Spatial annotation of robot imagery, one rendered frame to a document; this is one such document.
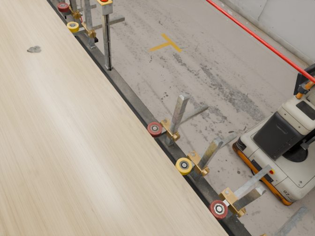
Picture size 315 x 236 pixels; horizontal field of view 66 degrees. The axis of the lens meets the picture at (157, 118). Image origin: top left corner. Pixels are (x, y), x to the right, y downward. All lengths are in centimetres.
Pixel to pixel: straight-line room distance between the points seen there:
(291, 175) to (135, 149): 141
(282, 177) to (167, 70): 163
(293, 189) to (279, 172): 16
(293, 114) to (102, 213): 136
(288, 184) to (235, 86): 129
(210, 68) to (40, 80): 208
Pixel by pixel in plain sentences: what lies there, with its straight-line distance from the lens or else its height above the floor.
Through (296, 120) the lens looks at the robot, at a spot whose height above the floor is 77.
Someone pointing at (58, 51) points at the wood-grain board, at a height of 90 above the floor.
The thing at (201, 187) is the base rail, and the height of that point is 70.
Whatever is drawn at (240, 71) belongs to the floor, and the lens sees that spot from 319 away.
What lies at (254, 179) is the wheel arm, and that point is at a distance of 137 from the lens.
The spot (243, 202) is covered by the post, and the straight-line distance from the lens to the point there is 118.
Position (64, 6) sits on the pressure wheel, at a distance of 210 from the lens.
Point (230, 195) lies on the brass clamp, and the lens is 127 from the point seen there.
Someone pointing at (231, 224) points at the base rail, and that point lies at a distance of 141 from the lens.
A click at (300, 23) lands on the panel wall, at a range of 375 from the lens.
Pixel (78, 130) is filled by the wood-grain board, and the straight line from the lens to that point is 129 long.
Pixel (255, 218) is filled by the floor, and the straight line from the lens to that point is 228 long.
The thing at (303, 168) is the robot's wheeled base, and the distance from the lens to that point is 234.
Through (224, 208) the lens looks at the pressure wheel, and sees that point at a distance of 119.
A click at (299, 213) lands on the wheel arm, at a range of 144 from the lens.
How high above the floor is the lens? 198
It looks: 55 degrees down
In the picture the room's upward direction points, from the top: 11 degrees clockwise
